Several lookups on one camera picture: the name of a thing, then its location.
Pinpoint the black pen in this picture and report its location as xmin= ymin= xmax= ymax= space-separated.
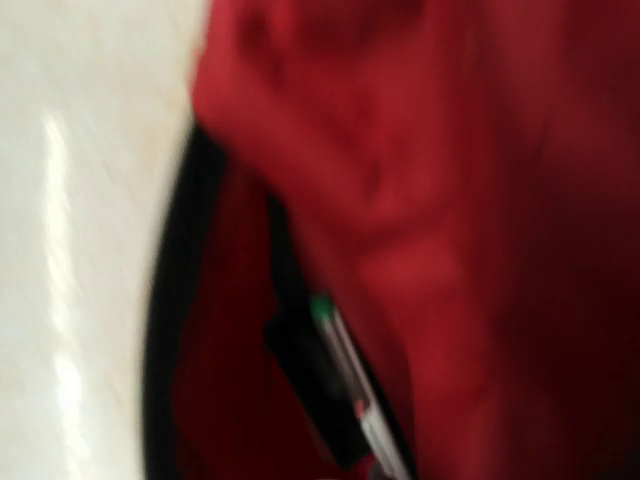
xmin=311 ymin=295 xmax=414 ymax=480

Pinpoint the red student backpack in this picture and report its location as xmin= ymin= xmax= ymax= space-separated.
xmin=142 ymin=1 xmax=639 ymax=479

